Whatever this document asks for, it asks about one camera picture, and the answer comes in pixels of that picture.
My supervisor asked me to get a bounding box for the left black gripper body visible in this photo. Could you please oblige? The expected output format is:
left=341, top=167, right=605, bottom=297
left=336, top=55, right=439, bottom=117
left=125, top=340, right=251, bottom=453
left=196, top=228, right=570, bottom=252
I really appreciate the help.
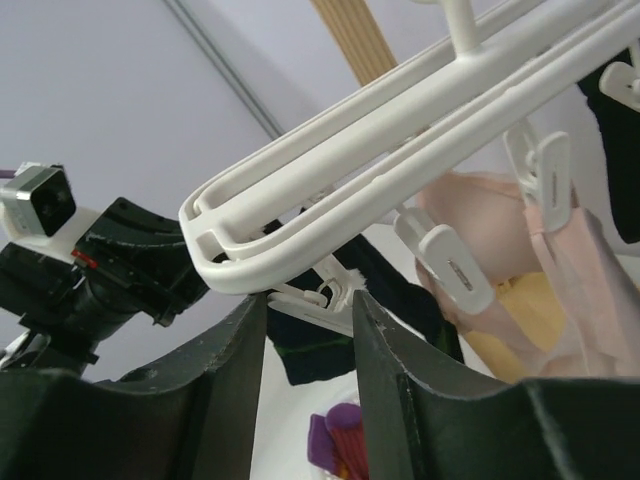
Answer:
left=1, top=197, right=207, bottom=328

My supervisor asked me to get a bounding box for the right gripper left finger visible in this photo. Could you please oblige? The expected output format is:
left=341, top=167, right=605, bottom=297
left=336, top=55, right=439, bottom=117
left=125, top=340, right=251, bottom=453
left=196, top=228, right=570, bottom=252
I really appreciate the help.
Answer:
left=1, top=295, right=266, bottom=479

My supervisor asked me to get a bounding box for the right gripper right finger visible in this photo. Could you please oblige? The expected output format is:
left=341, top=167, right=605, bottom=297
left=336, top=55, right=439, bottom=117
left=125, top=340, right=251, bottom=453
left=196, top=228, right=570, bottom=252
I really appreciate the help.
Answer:
left=353, top=291, right=639, bottom=480

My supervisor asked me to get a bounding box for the maroon purple sock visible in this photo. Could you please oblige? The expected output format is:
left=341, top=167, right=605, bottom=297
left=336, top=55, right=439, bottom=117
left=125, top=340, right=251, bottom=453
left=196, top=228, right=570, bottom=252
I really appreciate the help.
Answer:
left=306, top=403, right=370, bottom=480

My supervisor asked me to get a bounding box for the navy santa sock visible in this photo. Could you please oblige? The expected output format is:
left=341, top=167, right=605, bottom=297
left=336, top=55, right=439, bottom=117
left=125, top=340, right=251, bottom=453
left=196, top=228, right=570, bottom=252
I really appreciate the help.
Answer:
left=333, top=234, right=464, bottom=363
left=267, top=308, right=355, bottom=386

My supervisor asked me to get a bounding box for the white plastic clip hanger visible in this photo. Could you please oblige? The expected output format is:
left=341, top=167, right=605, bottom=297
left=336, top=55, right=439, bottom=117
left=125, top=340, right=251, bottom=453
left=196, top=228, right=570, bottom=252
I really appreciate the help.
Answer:
left=179, top=1, right=639, bottom=333

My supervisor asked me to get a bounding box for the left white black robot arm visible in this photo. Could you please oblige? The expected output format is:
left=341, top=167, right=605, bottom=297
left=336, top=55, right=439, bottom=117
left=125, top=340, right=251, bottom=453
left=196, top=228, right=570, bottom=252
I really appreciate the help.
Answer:
left=1, top=197, right=208, bottom=375

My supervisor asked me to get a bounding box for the wooden drying rack stand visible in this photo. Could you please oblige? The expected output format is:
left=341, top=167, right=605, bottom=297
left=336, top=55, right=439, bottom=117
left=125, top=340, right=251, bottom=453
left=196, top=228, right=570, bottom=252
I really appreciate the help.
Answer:
left=311, top=0, right=398, bottom=87

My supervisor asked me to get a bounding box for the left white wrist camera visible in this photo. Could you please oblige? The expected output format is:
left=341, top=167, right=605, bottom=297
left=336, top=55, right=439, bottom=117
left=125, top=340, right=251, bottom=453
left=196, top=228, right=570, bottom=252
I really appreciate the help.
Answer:
left=1, top=162, right=100, bottom=264

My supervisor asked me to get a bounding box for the aluminium corner frame profile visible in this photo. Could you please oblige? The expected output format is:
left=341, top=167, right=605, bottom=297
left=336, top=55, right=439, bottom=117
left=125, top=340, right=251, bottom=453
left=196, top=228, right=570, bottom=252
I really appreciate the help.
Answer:
left=164, top=0, right=285, bottom=140

